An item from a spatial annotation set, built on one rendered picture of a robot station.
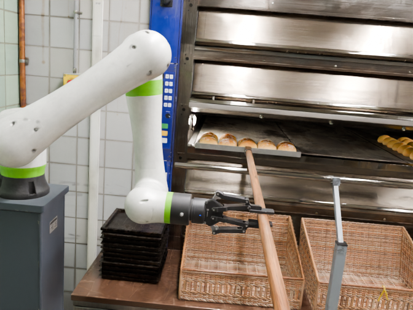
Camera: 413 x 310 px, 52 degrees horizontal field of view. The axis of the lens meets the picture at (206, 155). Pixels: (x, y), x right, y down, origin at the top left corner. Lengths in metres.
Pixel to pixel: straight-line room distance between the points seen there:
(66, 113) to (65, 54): 1.28
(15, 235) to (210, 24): 1.40
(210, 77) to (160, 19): 0.38
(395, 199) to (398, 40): 0.82
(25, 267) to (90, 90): 0.56
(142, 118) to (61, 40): 1.18
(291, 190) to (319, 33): 0.82
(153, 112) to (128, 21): 1.06
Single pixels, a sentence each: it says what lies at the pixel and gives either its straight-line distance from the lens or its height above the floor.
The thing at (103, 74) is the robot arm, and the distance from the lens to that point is 1.10.
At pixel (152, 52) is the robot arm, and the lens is 1.09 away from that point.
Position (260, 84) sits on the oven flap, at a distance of 2.23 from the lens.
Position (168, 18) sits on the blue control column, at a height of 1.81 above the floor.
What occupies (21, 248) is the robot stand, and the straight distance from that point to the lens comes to 1.34.
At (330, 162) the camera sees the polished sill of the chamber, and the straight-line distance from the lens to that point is 2.34.
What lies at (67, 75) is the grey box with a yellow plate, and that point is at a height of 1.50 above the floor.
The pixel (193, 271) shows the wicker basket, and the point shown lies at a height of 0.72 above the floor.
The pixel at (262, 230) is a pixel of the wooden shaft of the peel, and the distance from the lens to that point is 1.13.
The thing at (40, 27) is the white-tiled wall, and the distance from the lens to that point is 2.43.
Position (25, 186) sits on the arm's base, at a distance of 1.32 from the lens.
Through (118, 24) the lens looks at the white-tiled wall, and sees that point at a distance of 2.30.
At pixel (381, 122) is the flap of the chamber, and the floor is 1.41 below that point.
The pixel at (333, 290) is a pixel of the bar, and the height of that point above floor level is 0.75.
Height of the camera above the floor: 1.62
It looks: 12 degrees down
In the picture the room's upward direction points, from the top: 5 degrees clockwise
